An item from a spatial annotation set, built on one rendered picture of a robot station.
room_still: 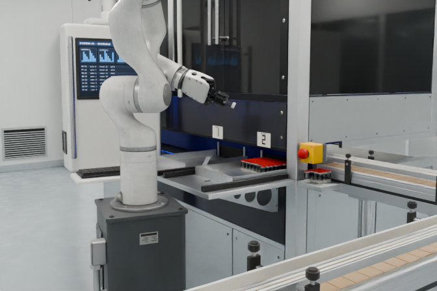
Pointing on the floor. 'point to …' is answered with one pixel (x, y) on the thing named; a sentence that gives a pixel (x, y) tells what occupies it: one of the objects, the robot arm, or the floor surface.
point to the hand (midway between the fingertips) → (221, 99)
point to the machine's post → (298, 105)
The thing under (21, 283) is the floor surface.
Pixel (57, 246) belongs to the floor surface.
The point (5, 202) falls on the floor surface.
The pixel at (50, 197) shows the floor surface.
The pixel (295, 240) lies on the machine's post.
